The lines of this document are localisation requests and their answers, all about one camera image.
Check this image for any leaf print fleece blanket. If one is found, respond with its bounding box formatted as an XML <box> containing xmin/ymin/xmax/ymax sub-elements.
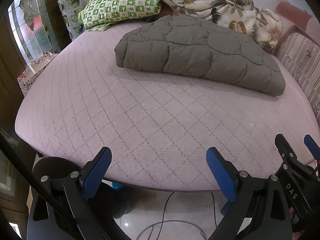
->
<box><xmin>162</xmin><ymin>0</ymin><xmax>282</xmax><ymax>50</ymax></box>

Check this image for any stained glass window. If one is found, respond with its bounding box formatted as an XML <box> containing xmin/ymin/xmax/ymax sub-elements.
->
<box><xmin>8</xmin><ymin>0</ymin><xmax>61</xmax><ymax>63</ymax></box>

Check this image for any grey quilted puffer jacket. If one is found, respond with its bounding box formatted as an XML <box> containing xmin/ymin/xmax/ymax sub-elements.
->
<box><xmin>114</xmin><ymin>16</ymin><xmax>286</xmax><ymax>96</ymax></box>

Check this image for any black cable left camera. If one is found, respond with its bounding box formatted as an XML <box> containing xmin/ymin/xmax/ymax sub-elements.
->
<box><xmin>0</xmin><ymin>127</ymin><xmax>83</xmax><ymax>240</ymax></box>

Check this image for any striped floral pillow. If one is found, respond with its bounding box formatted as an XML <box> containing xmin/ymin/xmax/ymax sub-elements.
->
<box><xmin>277</xmin><ymin>33</ymin><xmax>320</xmax><ymax>120</ymax></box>

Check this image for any red-brown bed headboard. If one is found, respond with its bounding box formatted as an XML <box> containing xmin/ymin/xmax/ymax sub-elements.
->
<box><xmin>272</xmin><ymin>2</ymin><xmax>320</xmax><ymax>55</ymax></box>

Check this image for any white patterned gift bag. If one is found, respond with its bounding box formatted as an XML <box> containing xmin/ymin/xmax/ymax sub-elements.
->
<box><xmin>17</xmin><ymin>52</ymin><xmax>58</xmax><ymax>96</ymax></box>

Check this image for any pink quilted mattress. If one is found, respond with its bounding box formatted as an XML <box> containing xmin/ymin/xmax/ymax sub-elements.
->
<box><xmin>15</xmin><ymin>23</ymin><xmax>319</xmax><ymax>191</ymax></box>

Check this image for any green white checked pillow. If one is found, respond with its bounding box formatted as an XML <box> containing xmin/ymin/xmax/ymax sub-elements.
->
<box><xmin>78</xmin><ymin>0</ymin><xmax>162</xmax><ymax>31</ymax></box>

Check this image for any floral curtain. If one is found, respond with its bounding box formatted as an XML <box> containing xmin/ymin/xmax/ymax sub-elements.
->
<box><xmin>57</xmin><ymin>0</ymin><xmax>84</xmax><ymax>41</ymax></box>

